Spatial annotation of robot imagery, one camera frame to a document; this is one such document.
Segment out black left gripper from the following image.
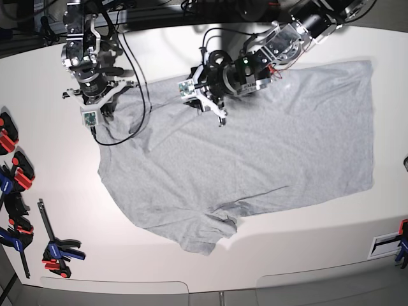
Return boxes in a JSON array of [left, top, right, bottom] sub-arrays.
[[186, 65, 225, 113]]

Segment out grey T-shirt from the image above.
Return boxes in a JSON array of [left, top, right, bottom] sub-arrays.
[[97, 61, 374, 255]]

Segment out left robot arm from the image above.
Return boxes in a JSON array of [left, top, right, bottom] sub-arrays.
[[178, 1, 370, 120]]

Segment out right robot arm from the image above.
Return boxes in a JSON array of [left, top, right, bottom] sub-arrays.
[[61, 1, 135, 128]]

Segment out red black clamp top left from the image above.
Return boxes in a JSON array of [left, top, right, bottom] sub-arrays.
[[1, 112, 18, 156]]

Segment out blue red clamp middle left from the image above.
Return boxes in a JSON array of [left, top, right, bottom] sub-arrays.
[[1, 150, 35, 207]]

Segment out blue red clamp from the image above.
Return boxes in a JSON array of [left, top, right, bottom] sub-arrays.
[[1, 193, 34, 279], [1, 150, 35, 207]]

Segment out blue red clamp lower left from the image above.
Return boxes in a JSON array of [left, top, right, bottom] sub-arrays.
[[1, 193, 34, 279]]

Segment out blue bar clamp lying flat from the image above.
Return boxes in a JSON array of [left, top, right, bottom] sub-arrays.
[[38, 199, 86, 279]]

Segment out dark object at right edge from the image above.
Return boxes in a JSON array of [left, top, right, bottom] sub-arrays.
[[403, 156, 408, 171]]

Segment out white label sticker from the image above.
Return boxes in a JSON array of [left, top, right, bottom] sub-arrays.
[[367, 233, 401, 260]]

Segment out blue clamp at right edge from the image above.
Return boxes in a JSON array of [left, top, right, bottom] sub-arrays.
[[395, 219, 408, 269]]

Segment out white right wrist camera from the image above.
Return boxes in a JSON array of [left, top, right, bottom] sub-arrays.
[[81, 109, 103, 128]]

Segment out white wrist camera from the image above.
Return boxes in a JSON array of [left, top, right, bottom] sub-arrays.
[[81, 109, 103, 128], [178, 78, 196, 100]]

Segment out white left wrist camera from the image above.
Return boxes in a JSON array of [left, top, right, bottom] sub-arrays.
[[178, 78, 196, 100]]

